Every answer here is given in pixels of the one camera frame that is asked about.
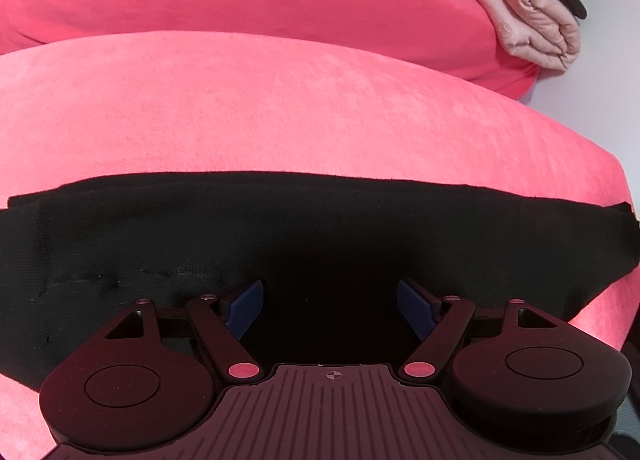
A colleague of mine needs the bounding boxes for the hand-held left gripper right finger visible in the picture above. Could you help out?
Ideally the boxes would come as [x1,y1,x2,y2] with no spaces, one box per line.
[396,278,557,384]

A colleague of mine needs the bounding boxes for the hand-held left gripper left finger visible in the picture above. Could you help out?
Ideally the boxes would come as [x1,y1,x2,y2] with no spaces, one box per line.
[102,280,266,384]

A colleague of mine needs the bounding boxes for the black pants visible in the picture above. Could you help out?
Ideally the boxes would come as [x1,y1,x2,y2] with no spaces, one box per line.
[0,172,640,391]

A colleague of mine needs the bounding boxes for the pink velvet bed sheet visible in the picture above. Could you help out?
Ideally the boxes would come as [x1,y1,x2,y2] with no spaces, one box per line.
[0,31,629,460]

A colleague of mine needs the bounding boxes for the folded pale pink quilt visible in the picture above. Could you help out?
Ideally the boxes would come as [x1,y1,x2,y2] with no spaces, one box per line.
[440,0,583,73]

